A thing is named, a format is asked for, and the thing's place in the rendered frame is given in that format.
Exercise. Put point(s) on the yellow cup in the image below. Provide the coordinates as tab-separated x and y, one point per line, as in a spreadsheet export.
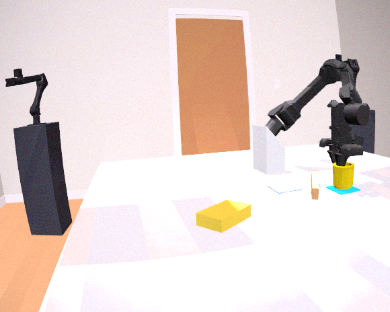
343	176

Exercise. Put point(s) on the yellow rectangular block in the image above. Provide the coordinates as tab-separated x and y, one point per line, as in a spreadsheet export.
223	215

